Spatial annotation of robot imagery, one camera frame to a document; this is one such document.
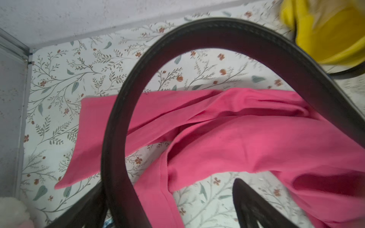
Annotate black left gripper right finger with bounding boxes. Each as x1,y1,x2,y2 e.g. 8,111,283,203
232,179,298,228

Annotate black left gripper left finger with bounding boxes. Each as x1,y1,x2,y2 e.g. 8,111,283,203
47,182,107,228

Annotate pink trousers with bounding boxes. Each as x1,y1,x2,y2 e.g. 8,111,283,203
54,87,365,228

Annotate yellow trousers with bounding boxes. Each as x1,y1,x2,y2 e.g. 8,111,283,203
279,1,365,67

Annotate white plush toy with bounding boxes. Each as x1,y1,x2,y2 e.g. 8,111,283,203
1,197,34,228

